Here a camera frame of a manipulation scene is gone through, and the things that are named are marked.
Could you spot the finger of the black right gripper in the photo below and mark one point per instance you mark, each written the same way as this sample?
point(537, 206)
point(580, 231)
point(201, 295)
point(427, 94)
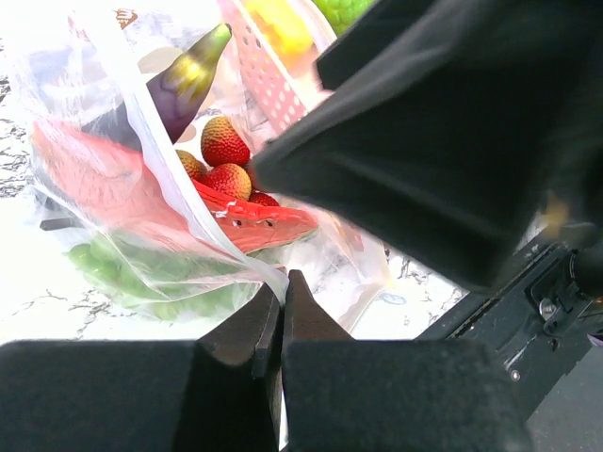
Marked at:
point(450, 125)

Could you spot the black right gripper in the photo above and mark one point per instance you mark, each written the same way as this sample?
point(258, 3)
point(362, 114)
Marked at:
point(537, 322)

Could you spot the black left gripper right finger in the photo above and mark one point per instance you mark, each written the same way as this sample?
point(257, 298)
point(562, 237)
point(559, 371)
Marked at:
point(343, 394)

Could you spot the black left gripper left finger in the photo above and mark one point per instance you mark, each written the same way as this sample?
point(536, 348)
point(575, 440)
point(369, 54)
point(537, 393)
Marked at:
point(216, 393)

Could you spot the green grape bunch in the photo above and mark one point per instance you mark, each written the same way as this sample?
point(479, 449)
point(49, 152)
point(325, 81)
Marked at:
point(167, 285)

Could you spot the green custard apple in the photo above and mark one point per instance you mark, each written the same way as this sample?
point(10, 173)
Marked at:
point(342, 14)

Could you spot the yellow bell pepper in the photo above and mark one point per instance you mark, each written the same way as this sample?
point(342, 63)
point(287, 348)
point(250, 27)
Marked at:
point(282, 27)

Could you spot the red strawberry bunch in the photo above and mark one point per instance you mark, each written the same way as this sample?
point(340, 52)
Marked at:
point(226, 159)

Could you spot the dark purple eggplant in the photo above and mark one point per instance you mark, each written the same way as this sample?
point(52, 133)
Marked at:
point(178, 92)

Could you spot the clear zip top bag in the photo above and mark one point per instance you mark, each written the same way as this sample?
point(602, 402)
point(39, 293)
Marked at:
point(69, 62)

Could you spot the pink perforated plastic basket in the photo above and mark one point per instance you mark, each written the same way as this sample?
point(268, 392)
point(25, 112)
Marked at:
point(283, 96)

